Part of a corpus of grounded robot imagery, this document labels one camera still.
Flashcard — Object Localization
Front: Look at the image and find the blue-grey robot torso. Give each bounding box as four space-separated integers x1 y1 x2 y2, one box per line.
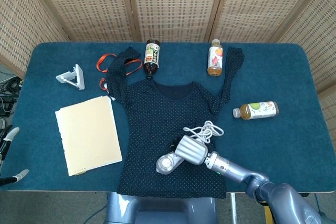
104 191 218 224

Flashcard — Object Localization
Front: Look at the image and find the white charger cable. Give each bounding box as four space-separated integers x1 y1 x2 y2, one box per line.
183 120 225 145

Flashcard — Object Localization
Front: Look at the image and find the tea bottle with green-apple label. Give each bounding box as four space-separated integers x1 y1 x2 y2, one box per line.
232 100 279 120

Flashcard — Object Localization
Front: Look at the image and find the white table leg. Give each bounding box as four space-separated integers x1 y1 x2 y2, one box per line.
229 192 238 224

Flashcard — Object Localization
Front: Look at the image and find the blue floor cable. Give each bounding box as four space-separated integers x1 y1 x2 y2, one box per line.
85 202 108 223

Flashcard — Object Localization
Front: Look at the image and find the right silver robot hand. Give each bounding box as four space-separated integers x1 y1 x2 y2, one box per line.
169 134 209 166

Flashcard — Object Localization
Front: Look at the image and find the cream paper folder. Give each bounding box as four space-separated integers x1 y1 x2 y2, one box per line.
55 95 123 177

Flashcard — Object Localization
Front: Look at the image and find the white folding phone stand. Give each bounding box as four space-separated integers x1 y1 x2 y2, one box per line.
55 63 86 91

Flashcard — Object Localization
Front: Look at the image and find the black floor cables bundle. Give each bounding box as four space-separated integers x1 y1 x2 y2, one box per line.
0 77 24 116

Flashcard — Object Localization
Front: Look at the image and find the blue table cloth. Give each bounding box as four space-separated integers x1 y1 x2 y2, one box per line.
0 41 329 193

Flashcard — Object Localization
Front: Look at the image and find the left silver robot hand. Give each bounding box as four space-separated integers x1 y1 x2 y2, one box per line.
0 126 30 186

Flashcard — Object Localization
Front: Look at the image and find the dark navy polka-dot shirt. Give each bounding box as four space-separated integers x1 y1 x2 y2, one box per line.
106 45 246 200

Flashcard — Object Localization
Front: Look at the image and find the woven rattan folding screen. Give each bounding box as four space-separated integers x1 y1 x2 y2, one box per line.
0 0 336 135

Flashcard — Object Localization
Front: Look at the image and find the dark brown drink bottle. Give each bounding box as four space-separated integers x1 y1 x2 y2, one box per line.
143 39 161 80

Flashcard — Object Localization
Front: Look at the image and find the white garment steamer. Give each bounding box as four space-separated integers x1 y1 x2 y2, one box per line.
156 151 184 174

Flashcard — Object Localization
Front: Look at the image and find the tea bottle with red-fruit label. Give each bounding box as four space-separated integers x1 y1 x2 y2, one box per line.
206 39 224 77

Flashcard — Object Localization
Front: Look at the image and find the orange lanyard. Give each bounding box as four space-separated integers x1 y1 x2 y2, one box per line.
96 53 142 91

